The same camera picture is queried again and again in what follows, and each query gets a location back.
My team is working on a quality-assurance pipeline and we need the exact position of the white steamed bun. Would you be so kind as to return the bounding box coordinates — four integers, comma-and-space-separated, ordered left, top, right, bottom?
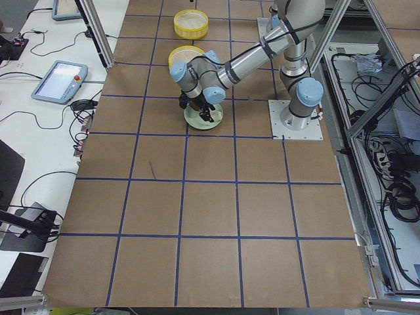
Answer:
211, 111, 223, 122

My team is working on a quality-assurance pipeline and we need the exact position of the black monitor stand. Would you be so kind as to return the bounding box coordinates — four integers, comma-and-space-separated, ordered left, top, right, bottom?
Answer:
1, 203, 61, 253

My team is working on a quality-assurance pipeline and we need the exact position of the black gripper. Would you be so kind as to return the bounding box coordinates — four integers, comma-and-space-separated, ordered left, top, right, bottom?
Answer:
190, 96, 215, 123

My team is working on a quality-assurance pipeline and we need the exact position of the teach pendant near post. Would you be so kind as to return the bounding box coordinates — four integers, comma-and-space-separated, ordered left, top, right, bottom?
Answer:
31, 60, 89, 104

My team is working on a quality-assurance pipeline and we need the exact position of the yellow steamer basket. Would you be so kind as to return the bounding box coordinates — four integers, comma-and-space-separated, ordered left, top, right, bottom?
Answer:
173, 9, 209, 40
168, 45, 205, 69

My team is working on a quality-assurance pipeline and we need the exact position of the light green plate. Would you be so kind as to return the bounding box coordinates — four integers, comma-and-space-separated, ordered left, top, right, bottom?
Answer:
184, 104, 223, 130

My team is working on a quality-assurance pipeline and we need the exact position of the brown bun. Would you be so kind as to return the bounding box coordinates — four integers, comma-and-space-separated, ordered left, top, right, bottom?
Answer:
189, 101, 200, 111

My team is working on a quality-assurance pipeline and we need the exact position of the aluminium frame post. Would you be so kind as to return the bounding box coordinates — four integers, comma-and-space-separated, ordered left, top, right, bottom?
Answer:
75, 0, 115, 69

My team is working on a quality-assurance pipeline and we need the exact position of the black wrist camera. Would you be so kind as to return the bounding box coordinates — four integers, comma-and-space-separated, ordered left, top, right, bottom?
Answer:
178, 93, 190, 110

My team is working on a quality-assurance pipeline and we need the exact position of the black power adapter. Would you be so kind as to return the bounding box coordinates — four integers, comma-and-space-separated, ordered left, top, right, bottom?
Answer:
70, 99, 98, 111

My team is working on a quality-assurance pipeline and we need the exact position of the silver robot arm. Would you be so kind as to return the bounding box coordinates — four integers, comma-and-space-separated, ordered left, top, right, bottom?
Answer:
169, 1, 326, 123

